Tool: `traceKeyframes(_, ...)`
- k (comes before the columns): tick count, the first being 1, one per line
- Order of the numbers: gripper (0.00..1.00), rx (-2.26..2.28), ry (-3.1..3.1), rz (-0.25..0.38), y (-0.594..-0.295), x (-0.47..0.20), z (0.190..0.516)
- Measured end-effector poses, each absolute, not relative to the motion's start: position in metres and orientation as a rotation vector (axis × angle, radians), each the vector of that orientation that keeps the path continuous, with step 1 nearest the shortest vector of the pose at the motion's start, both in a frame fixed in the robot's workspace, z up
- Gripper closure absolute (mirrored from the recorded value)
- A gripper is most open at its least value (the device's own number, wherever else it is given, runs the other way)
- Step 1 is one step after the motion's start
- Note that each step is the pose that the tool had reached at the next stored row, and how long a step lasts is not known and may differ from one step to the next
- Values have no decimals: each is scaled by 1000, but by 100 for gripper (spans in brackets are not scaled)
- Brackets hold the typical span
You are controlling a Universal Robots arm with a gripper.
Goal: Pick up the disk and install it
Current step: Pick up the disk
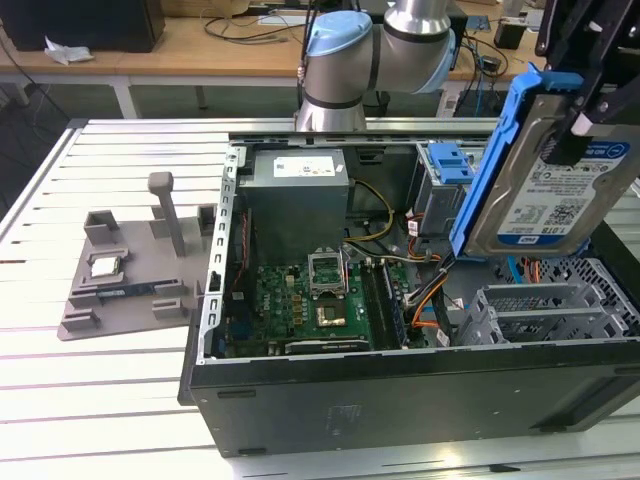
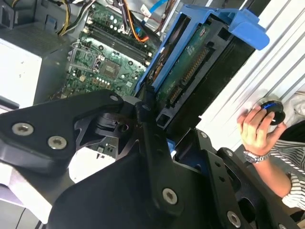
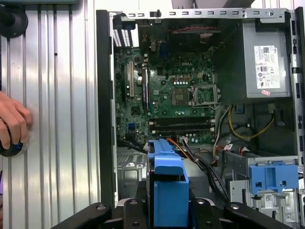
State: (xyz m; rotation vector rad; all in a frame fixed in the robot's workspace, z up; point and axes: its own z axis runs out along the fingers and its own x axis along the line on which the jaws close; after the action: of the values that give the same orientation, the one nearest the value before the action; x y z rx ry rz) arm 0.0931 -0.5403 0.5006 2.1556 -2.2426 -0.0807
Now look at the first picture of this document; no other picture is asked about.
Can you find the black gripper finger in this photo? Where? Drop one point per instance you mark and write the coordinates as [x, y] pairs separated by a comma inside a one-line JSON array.
[[565, 30], [565, 145]]

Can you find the hard disk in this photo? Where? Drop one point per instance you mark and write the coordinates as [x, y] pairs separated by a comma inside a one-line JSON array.
[[540, 200]]

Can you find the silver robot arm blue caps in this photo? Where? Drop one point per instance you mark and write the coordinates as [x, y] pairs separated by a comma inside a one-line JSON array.
[[340, 70]]

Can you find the grey disk bay cage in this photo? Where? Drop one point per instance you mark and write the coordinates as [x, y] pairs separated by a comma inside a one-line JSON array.
[[440, 210]]

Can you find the silver disk bay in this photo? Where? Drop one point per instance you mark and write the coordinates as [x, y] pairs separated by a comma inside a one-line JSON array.
[[520, 290]]

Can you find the small black box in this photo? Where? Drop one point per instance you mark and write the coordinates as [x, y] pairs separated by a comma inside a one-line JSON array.
[[509, 35]]

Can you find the blue plastic bay latch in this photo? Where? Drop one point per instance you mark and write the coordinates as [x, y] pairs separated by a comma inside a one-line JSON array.
[[450, 165]]

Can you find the installed RAM stick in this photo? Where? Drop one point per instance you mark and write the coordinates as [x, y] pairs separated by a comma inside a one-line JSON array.
[[395, 310]]

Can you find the black RAM slot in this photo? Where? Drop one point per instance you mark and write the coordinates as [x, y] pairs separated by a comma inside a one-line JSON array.
[[372, 305]]

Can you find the grey power supply unit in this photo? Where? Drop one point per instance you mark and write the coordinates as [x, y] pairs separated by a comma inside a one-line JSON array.
[[295, 210]]

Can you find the CPU socket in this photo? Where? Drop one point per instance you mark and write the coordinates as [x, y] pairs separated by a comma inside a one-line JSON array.
[[330, 314]]

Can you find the black open PC case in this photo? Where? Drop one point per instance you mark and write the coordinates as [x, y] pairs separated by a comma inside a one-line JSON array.
[[400, 410]]

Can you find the black graphics card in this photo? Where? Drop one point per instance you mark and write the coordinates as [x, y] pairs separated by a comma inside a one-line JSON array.
[[325, 346]]

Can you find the green motherboard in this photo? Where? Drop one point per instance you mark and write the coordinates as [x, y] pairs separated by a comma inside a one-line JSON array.
[[280, 300]]

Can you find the black case fan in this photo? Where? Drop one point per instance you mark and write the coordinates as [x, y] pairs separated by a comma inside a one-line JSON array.
[[240, 270]]

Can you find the wooden desk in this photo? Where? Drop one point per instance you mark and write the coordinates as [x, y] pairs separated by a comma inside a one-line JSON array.
[[200, 55]]

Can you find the grey parts rack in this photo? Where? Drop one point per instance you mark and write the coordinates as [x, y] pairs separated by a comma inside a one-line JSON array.
[[135, 250]]

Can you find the blue RAM stick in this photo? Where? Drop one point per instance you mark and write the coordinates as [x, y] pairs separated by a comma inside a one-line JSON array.
[[127, 291]]

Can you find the large black box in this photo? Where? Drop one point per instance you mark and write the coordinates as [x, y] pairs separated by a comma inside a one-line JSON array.
[[100, 25]]

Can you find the silver CPU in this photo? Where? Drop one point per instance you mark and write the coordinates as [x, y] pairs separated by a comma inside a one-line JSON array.
[[106, 267]]

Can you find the crumpled white paper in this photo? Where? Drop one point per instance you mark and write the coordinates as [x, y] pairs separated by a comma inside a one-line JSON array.
[[67, 52]]

